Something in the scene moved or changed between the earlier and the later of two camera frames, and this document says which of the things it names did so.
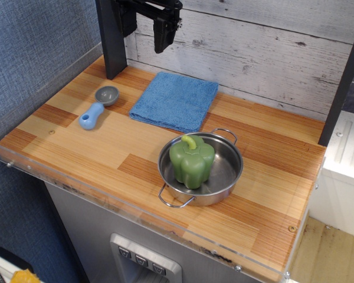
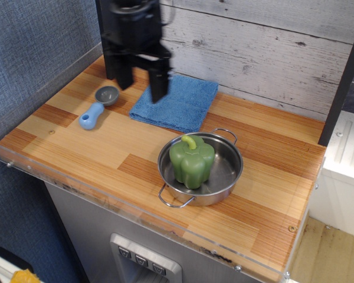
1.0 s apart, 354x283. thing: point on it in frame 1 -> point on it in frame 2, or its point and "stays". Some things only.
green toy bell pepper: (191, 159) stays
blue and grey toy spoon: (105, 95) stays
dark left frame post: (118, 20) stays
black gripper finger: (128, 22) -> (124, 63)
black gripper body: (156, 9) -> (134, 27)
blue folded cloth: (174, 101) stays
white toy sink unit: (338, 198) stays
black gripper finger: (164, 30) -> (158, 73)
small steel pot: (197, 166) stays
